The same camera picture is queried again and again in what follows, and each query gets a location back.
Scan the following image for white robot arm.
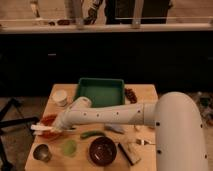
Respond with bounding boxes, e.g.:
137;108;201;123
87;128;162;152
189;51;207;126
53;92;209;171

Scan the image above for green plastic tray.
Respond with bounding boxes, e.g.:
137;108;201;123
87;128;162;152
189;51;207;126
74;78;125;108

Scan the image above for dark red grapes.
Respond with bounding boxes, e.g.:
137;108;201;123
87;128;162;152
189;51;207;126
125;88;137;104

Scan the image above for blue grey cloth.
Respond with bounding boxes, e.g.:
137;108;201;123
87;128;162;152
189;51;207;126
104;124;125;134

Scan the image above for white cup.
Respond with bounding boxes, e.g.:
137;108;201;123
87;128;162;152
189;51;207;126
52;90;68;107

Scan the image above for green cucumber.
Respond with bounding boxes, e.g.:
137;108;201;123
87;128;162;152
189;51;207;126
80;131;105;139

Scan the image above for metal fork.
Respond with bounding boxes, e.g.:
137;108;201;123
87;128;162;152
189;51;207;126
135;139;155;146

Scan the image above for dark purple bowl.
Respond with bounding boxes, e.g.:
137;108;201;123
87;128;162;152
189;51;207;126
88;136;117;166

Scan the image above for orange bowl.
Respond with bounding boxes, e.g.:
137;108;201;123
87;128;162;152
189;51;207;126
38;114;62;139

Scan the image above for green plastic cup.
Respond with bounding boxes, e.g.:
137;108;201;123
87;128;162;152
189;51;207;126
62;139;77;156

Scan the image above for person in dark clothes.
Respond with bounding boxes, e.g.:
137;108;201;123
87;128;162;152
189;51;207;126
84;0;173;25

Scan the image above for brown black scrub block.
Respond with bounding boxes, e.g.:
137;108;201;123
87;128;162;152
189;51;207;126
118;142;141;166

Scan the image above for metal cup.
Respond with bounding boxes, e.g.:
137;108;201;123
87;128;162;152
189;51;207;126
33;144;52;162

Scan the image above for black tripod stand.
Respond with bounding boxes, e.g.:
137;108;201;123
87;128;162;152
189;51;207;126
0;98;39;171

